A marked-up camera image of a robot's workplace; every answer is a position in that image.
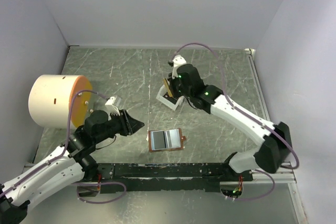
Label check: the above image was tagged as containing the white corner bracket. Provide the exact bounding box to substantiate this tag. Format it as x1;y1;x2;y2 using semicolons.
244;48;256;57

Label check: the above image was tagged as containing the white credit card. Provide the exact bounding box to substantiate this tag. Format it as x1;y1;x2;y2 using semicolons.
166;129;181;148

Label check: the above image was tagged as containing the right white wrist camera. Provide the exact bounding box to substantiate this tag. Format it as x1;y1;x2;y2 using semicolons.
168;55;187;79

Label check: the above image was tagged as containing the aluminium frame rail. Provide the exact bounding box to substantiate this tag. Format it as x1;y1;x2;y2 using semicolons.
246;55;297;183

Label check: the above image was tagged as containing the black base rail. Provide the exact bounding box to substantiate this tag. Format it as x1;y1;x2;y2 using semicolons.
81;163;253;193

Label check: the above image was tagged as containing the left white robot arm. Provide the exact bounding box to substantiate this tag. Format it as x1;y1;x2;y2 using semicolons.
1;110;144;223

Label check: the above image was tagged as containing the white card tray box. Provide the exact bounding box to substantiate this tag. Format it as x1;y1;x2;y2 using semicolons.
156;85;184;111

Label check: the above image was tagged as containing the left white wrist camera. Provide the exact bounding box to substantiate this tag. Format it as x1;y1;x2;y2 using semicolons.
104;95;121;116

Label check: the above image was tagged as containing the white cylinder with orange lid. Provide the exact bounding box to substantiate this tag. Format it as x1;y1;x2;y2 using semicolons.
28;74;92;129

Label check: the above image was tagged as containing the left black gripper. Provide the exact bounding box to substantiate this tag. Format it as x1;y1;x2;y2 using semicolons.
94;108;145;143

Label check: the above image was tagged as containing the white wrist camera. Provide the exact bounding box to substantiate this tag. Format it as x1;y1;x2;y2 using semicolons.
104;95;121;116
168;55;187;79

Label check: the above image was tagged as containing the black credit card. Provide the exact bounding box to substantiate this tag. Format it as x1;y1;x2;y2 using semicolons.
152;131;166;150

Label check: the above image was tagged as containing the brown leather card holder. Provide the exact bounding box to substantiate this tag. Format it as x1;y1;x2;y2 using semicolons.
148;128;186;152

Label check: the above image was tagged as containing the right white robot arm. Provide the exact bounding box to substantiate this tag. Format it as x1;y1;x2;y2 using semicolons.
168;63;291;181

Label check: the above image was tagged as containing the gold credit card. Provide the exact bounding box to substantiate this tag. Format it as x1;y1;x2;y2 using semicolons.
163;78;173;98

